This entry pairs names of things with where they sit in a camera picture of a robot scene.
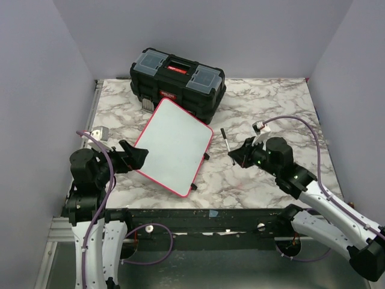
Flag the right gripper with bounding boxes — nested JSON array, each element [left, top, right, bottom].
[[229, 136, 280, 176]]

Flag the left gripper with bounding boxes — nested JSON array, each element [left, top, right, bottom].
[[94, 138, 149, 186]]

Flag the black and white marker pen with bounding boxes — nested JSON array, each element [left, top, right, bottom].
[[220, 128, 235, 166]]

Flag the pink framed whiteboard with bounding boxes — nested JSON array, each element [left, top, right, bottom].
[[135, 98, 214, 197]]

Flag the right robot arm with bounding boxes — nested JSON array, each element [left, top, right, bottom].
[[228, 137, 384, 282]]

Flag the black plastic toolbox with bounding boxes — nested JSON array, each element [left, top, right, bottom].
[[130, 48, 226, 125]]

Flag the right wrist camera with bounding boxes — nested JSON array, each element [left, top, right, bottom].
[[252, 121, 271, 144]]

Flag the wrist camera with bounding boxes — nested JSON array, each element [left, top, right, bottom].
[[76, 126, 112, 152], [252, 121, 271, 144]]

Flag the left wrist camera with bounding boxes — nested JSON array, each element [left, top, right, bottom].
[[76, 126, 112, 152]]

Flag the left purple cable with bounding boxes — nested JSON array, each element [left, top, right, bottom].
[[76, 129, 174, 289]]

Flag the purple cable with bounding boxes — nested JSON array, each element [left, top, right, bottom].
[[76, 129, 174, 289], [261, 116, 385, 262]]

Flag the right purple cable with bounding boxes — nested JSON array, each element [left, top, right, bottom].
[[261, 116, 385, 262]]

